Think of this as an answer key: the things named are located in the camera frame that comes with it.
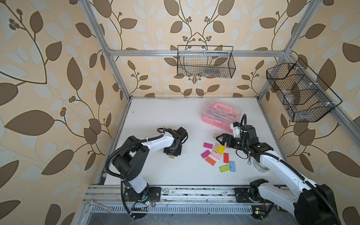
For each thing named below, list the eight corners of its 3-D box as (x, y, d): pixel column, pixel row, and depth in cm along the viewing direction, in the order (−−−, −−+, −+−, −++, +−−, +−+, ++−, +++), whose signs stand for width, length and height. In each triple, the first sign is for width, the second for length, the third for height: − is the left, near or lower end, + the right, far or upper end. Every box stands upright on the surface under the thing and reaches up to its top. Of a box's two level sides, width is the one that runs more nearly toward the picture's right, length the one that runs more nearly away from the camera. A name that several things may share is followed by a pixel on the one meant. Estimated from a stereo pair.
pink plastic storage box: (201, 123, 105) (202, 111, 94) (205, 111, 113) (208, 98, 102) (233, 133, 100) (239, 121, 88) (236, 119, 108) (242, 106, 96)
